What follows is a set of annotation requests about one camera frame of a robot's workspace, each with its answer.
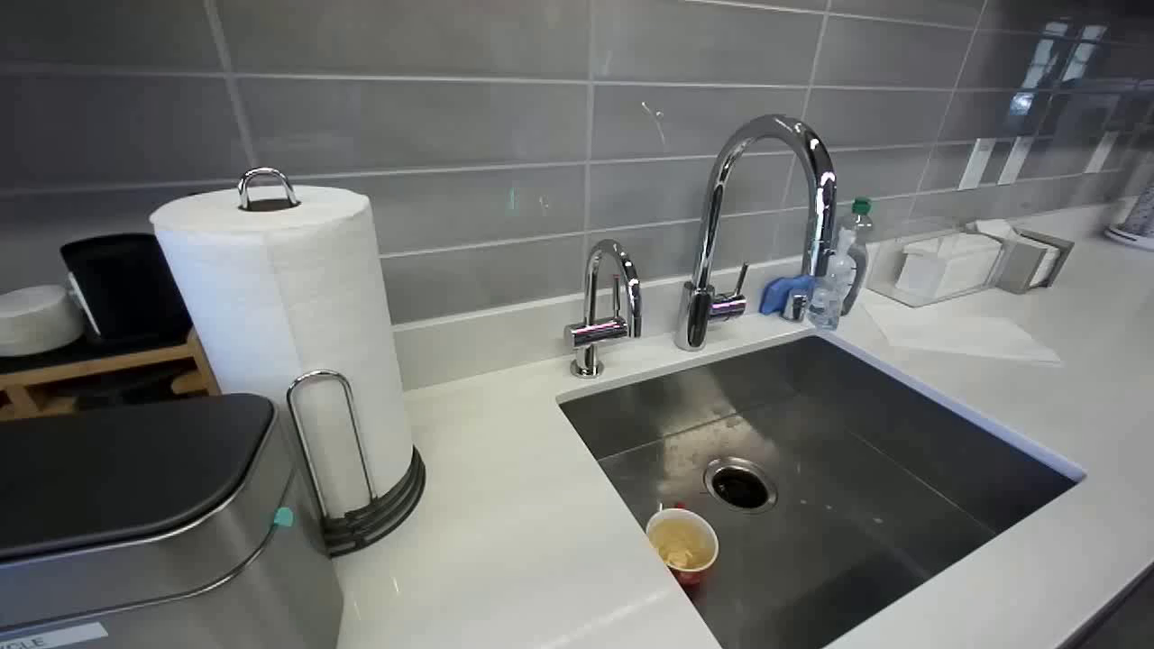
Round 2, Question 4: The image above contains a black sink drain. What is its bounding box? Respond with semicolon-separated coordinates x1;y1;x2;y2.
703;455;779;517

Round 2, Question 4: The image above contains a stainless steel sink basin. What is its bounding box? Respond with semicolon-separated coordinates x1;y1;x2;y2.
554;333;1083;649

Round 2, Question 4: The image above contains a white cup with red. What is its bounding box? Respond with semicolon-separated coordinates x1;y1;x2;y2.
641;505;725;595

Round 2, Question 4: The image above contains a white paper towel roll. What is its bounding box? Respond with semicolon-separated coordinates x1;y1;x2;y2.
148;182;418;521

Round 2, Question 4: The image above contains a white bowl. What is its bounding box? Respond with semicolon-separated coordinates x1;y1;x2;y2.
0;283;89;360

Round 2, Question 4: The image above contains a black tray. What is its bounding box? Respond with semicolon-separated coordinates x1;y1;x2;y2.
56;231;197;360

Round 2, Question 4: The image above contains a steel bin with black lid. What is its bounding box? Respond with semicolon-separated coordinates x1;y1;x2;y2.
0;389;346;649

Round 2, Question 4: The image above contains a small chrome faucet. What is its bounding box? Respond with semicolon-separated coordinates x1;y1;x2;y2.
565;237;647;379

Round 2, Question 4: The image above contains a clear soap bottle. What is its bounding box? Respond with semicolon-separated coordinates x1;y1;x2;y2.
804;194;871;337

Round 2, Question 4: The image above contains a white soap dish tray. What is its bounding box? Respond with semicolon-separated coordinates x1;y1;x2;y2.
864;228;1010;311

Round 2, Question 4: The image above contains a wooden rack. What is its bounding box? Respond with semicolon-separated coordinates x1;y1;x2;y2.
0;333;222;422

